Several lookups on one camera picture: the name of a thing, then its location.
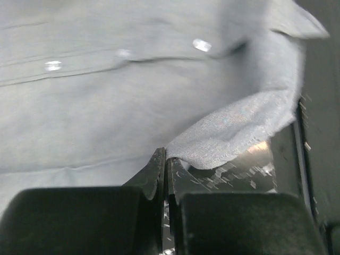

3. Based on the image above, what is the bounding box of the grey button shirt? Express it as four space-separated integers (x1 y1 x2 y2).
1 1 329 210

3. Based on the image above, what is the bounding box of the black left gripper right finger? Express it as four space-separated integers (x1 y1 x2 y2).
167 159 327 254

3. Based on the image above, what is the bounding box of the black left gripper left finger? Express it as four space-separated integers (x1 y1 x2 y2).
1 148 166 254

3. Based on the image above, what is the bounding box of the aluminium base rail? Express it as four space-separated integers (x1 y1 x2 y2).
294 39 339 254

